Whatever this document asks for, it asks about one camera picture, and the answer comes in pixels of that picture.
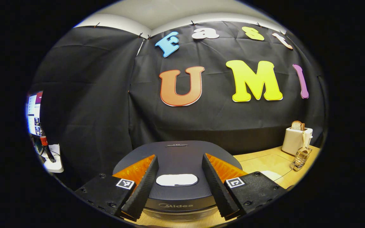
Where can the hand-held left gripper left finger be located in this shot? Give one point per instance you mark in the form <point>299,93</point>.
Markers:
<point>144,190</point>

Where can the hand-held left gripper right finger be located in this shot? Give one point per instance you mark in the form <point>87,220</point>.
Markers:
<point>219,190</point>

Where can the dark grey rice cooker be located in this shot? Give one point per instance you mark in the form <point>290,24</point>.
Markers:
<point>182,158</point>

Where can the wooden spoon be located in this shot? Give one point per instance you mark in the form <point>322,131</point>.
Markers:
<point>304,150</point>

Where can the white toaster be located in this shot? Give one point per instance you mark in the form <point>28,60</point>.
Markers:
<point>291,141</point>

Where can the white side stand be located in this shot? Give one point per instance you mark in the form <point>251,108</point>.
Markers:
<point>57,164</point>

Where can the bread slice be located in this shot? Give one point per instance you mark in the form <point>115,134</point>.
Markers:
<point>303,127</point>
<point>296,125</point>

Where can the black red-banded tool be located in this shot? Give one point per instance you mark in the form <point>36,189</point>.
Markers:
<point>44,141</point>

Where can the computer monitor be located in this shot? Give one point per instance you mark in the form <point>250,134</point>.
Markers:
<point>34,114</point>

